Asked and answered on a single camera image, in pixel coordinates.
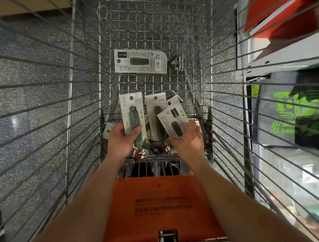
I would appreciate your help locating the orange cart seat flap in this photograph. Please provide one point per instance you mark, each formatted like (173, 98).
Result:
(159, 207)

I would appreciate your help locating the carded green-handled tools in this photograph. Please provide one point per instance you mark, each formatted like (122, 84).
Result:
(153, 107)
(130, 104)

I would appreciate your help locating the person's right hand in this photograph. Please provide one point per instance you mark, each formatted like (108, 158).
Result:
(189, 144)

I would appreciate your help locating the green black packets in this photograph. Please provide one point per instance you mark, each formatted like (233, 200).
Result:
(294, 112)

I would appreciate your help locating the red packets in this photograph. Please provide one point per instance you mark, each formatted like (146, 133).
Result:
(279, 17)

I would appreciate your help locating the grey carded item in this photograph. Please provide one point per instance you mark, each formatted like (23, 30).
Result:
(139, 61)

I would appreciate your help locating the black headed green peeler packet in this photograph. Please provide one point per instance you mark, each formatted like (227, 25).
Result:
(107, 130)

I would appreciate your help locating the large open cardboard box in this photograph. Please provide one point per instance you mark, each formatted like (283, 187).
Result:
(30, 5)

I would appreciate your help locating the person's right forearm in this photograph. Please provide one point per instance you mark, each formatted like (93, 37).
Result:
(244, 204)

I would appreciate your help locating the person's left hand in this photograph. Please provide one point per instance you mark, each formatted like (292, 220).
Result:
(122, 144)

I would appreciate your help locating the person's left forearm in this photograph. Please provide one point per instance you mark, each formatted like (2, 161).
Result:
(82, 204)

